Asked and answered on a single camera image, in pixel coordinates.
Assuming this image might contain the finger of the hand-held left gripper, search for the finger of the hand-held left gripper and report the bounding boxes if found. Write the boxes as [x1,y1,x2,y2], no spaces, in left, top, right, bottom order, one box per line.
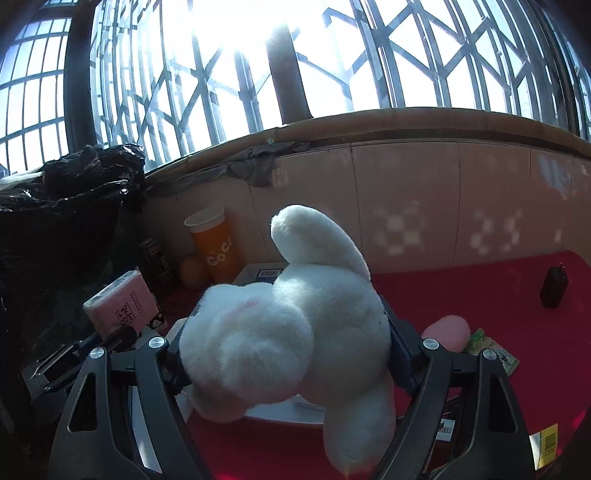
[23,325,139,398]

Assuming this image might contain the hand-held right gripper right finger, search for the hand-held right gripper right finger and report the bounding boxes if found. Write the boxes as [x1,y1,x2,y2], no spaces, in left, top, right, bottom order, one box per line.
[369,298,539,480]

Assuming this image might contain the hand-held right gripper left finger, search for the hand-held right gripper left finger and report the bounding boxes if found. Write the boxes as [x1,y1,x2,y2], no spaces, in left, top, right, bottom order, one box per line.
[48,298,213,480]

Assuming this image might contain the white plush toy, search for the white plush toy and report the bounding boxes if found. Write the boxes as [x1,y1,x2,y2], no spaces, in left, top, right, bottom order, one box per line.
[178,204,398,476]

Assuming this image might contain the white plastic tray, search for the white plastic tray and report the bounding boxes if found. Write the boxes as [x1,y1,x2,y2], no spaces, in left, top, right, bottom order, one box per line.
[127,262,333,467]

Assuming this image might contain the pink plush toy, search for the pink plush toy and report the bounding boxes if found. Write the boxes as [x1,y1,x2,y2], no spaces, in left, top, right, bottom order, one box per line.
[422,315,471,352]

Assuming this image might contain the pink tissue packet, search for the pink tissue packet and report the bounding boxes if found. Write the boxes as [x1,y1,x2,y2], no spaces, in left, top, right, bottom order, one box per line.
[83,270,158,340]

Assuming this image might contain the green snack packet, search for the green snack packet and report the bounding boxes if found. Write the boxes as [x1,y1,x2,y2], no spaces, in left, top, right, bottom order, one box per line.
[464,328,520,376]

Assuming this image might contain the small printed box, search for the small printed box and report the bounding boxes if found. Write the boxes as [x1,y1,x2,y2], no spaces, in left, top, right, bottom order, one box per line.
[434,406,458,445]

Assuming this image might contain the dark drink can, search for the dark drink can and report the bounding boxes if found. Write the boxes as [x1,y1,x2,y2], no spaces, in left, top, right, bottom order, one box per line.
[139,237,175,301]

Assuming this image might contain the orange fruit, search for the orange fruit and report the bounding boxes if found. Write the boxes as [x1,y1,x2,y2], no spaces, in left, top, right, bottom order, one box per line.
[179,254,211,291]

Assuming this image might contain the red table cloth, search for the red table cloth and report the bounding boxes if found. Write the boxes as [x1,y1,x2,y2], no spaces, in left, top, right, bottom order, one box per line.
[157,249,591,480]

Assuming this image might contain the orange paper cup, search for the orange paper cup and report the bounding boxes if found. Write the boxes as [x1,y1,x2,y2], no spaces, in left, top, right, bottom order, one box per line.
[184,206,241,283]

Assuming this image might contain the yellow barcode label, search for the yellow barcode label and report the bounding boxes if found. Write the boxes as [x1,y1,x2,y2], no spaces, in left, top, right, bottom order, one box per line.
[529,422,559,469]

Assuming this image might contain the black trash bag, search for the black trash bag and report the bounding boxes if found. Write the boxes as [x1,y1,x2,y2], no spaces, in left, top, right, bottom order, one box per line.
[0,144,147,324]

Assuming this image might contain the black power adapter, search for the black power adapter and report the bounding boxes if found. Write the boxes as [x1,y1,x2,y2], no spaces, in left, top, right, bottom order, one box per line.
[540,264,568,309]

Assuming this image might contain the grey cloth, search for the grey cloth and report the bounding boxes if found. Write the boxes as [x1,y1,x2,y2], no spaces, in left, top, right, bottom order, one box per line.
[148,141,315,188]

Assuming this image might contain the wooden window sill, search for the wooden window sill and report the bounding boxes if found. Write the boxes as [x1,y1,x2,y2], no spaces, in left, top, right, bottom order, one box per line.
[143,107,591,185]

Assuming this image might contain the metal window grille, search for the metal window grille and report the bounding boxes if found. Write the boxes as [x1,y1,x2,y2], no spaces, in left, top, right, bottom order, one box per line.
[0,0,591,176]

